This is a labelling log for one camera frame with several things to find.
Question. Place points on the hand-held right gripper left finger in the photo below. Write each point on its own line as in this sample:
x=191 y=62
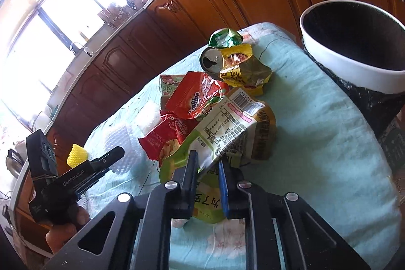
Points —
x=189 y=181

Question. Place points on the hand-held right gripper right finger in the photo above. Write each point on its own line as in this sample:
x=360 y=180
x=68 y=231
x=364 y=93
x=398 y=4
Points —
x=224 y=191

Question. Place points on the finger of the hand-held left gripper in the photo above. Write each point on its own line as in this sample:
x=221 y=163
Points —
x=110 y=156

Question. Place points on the white foam fruit net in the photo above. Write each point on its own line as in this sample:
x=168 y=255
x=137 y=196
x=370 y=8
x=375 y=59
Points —
x=121 y=149

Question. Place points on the red snack packet with picture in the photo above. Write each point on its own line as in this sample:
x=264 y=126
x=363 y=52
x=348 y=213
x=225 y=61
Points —
x=161 y=137

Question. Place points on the large green and yellow snack bag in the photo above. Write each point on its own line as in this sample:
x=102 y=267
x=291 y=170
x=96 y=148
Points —
x=227 y=127

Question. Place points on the red snack packet blue lettering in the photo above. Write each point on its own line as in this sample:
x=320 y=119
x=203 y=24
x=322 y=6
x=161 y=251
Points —
x=193 y=93

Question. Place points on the small green carton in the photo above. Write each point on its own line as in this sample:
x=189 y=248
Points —
x=169 y=85

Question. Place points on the yellow wrapper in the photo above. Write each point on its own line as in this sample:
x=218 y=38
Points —
x=250 y=74

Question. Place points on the metal drink can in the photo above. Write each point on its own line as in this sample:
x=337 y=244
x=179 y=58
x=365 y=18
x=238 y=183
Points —
x=210 y=59

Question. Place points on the green wrapper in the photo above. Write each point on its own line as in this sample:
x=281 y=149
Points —
x=221 y=37

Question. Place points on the white-rimmed bin with black bag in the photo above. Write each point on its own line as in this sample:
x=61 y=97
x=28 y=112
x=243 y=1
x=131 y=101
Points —
x=332 y=61

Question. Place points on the person's left hand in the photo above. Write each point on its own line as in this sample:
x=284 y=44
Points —
x=63 y=235

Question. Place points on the yellow foam fruit net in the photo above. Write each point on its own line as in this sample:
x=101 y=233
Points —
x=77 y=156

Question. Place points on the steel kettle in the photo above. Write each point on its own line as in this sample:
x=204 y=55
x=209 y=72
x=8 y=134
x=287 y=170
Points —
x=14 y=162

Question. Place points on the light green floral tablecloth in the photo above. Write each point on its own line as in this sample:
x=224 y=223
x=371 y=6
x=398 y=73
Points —
x=316 y=162

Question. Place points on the chrome sink faucet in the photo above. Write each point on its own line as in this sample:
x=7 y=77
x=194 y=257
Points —
x=77 y=47

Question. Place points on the speckled white countertop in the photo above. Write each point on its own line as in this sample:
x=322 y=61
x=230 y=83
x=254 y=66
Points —
x=104 y=36

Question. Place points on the kitchen window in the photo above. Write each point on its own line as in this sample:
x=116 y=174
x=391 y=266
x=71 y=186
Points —
x=47 y=36

